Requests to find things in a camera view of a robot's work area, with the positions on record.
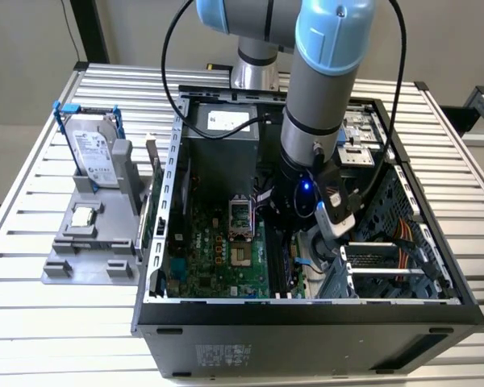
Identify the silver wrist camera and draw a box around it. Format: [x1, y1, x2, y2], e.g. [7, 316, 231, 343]
[313, 199, 357, 239]

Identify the green graphics card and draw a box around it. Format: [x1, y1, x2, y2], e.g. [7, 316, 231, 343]
[135, 134, 165, 263]

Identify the metal socket cover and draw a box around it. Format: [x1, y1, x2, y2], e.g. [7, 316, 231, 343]
[228, 194, 254, 243]

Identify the hard disk in blue carrier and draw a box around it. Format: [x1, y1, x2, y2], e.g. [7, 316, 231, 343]
[52, 102, 124, 190]

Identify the black open PC case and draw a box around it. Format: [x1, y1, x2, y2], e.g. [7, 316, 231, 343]
[131, 82, 484, 380]

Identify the blue expansion slot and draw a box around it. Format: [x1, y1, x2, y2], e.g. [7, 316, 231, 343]
[169, 259, 187, 280]

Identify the grey parts rack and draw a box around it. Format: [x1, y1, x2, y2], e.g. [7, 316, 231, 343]
[40, 139, 152, 287]

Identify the orange red yellow wire bundle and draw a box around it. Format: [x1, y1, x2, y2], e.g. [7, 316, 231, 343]
[390, 219, 415, 271]

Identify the black metal post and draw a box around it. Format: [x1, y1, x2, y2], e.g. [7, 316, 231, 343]
[70, 0, 111, 65]

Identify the black camera bracket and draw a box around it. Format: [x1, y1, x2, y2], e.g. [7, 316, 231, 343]
[316, 160, 366, 213]

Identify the silver CPU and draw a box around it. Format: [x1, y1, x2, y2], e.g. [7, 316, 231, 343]
[71, 208, 94, 227]

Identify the black SATA cable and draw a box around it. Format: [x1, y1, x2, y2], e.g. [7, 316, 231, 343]
[311, 233, 342, 265]

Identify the white clip RAM slot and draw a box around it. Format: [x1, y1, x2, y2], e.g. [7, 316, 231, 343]
[267, 230, 282, 299]

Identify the grey power supply unit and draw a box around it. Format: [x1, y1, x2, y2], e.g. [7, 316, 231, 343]
[181, 102, 261, 202]

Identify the thick black cable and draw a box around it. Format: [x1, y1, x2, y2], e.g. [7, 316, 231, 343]
[161, 0, 407, 210]

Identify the grey metal disk bay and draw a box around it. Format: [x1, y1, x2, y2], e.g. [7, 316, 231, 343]
[316, 241, 432, 299]

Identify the green motherboard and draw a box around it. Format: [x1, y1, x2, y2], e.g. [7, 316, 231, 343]
[163, 197, 307, 302]

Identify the RAM stick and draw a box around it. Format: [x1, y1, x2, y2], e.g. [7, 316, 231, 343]
[282, 235, 298, 288]
[56, 240, 130, 251]

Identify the CPU socket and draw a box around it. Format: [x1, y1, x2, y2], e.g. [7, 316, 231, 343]
[229, 239, 254, 269]

